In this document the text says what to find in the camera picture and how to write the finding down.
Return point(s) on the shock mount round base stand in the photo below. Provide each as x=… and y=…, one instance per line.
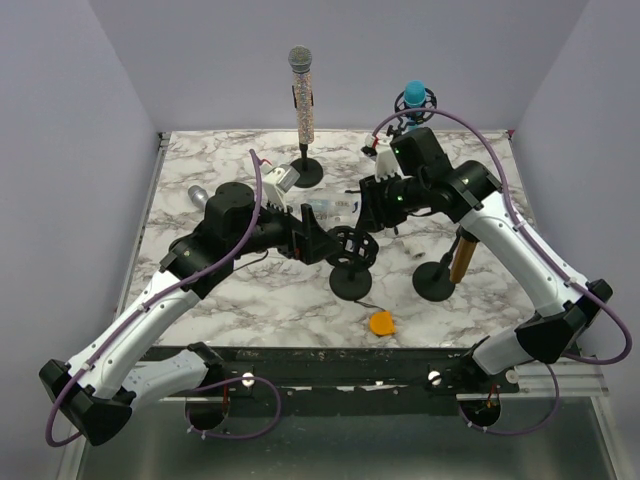
x=350, y=278

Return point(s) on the round base stand, glitter mic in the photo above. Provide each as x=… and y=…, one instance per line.
x=310, y=169

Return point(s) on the silver microphone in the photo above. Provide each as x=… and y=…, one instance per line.
x=198, y=197

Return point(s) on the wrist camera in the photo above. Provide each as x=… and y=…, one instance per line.
x=277, y=180
x=386, y=165

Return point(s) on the glitter microphone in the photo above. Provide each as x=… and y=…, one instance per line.
x=300, y=60

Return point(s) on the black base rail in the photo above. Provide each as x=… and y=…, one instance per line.
x=327, y=382

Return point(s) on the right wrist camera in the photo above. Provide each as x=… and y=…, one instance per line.
x=386, y=165

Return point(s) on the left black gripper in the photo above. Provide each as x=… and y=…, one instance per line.
x=304, y=240

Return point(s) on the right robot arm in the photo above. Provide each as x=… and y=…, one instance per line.
x=415, y=173

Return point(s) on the orange tape measure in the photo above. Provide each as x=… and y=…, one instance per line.
x=382, y=324

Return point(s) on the black tripod shock mount stand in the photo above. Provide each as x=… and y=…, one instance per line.
x=393, y=132

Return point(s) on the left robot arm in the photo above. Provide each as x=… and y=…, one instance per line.
x=99, y=388

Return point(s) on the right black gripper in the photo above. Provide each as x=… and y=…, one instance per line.
x=374, y=214

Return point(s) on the blue microphone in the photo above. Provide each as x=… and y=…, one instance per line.
x=414, y=97

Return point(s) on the clear screw organizer box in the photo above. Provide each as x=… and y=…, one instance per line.
x=332, y=212

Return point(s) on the gold microphone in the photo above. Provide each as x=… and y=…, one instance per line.
x=462, y=258

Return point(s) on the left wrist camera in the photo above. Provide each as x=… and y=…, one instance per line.
x=277, y=180

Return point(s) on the small white adapter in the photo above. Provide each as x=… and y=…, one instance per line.
x=413, y=249

